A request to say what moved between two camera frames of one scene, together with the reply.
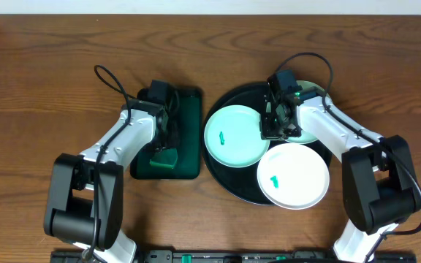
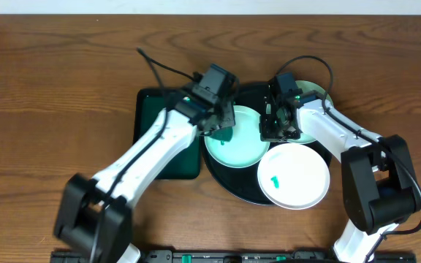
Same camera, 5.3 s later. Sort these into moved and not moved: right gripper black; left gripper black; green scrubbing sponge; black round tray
Moved: green scrubbing sponge; left gripper black
Not moved: black round tray; right gripper black
